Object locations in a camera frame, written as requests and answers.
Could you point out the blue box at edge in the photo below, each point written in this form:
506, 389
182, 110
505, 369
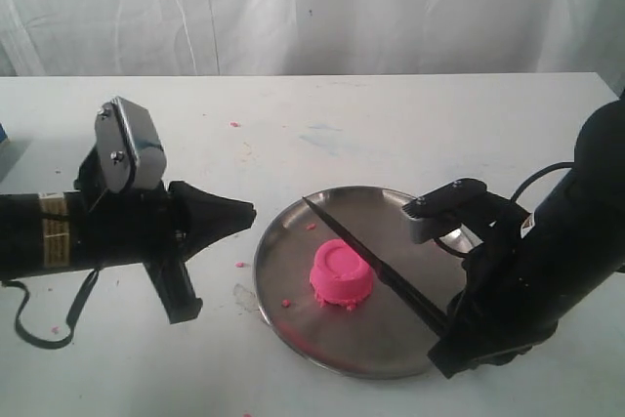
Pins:
3, 135

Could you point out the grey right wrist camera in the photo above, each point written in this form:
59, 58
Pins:
436, 213

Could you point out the round steel plate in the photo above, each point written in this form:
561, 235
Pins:
380, 339

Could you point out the pink clay lump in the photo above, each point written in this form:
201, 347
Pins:
339, 276

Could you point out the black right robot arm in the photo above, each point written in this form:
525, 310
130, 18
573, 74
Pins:
531, 272

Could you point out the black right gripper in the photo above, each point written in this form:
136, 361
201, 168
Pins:
490, 322

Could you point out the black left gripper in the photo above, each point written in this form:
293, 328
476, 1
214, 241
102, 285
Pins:
124, 215

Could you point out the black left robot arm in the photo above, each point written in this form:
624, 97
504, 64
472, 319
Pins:
36, 234

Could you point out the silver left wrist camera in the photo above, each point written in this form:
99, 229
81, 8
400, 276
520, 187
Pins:
130, 153

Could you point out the white backdrop curtain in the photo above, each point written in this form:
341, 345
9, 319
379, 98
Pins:
275, 37

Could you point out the black knife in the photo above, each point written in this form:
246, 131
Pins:
428, 312

